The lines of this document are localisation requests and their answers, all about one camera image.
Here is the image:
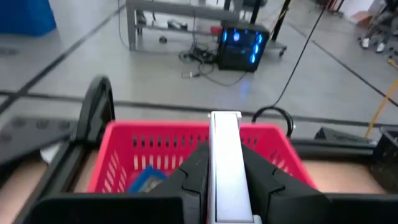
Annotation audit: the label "black aluminium table frame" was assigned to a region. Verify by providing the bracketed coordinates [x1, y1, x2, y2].
[0, 115, 379, 224]

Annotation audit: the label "red plastic basket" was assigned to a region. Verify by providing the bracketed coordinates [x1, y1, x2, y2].
[87, 120, 318, 195]

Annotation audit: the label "black floor cable tangle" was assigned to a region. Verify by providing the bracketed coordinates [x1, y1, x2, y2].
[178, 43, 249, 88]

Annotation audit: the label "black coiled floor cable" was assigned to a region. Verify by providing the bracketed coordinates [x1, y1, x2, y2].
[251, 0, 327, 139]

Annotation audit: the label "computer tower blue lights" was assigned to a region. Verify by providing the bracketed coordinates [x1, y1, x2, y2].
[216, 23, 271, 73]

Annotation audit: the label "black curved bracket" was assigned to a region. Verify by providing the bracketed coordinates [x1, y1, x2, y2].
[76, 75, 116, 146]

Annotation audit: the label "person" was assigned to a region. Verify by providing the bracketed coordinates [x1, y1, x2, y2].
[357, 0, 398, 54]

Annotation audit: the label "white digital clock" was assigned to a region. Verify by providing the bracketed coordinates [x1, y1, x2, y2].
[207, 111, 262, 224]

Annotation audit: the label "thick yellow hanging cable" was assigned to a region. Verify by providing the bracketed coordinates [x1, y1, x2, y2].
[365, 79, 398, 139]

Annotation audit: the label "grey metal workbench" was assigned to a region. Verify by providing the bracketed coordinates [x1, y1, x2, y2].
[126, 0, 287, 52]

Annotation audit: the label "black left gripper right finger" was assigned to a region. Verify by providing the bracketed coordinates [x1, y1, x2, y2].
[242, 144, 398, 224]

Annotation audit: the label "stacked blue storage bins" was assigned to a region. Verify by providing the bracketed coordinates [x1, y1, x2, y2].
[0, 0, 57, 37]

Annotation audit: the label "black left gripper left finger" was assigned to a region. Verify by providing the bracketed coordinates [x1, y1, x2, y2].
[29, 142, 209, 224]

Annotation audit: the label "blue digital clock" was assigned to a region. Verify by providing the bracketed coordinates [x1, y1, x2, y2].
[126, 164, 169, 194]

